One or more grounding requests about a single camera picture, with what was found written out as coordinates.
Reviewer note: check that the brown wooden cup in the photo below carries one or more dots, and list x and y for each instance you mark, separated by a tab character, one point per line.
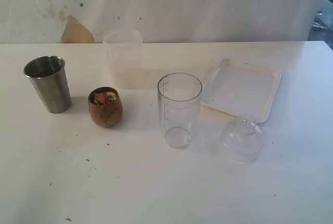
108	115

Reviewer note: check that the small wooden block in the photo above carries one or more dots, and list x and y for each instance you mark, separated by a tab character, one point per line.
100	98

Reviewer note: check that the stainless steel cup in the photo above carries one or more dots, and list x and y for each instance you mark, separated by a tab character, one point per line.
48	77

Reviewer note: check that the gold coin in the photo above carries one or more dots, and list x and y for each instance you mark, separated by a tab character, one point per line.
111	96

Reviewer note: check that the clear plastic shaker cup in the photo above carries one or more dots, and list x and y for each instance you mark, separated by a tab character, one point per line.
179	96

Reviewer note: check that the clear dome shaker lid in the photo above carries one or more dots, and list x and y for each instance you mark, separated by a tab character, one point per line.
241	139

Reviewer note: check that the translucent plastic container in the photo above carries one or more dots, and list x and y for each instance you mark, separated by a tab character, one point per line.
124	56

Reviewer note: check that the white rectangular tray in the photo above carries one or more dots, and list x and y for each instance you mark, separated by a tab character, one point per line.
237	88

